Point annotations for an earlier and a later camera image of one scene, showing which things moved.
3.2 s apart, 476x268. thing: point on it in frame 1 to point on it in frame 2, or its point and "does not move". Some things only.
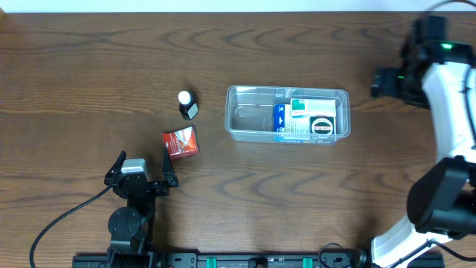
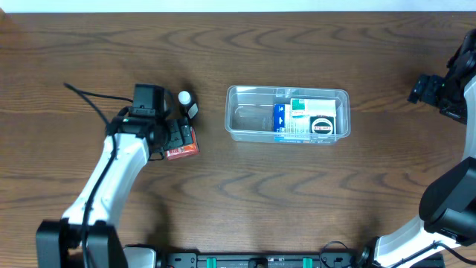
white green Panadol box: x=305 y=108 does not move
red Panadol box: x=181 y=143 does not move
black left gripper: x=169 y=177 to x=177 y=126
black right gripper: x=381 y=83 to x=424 y=88
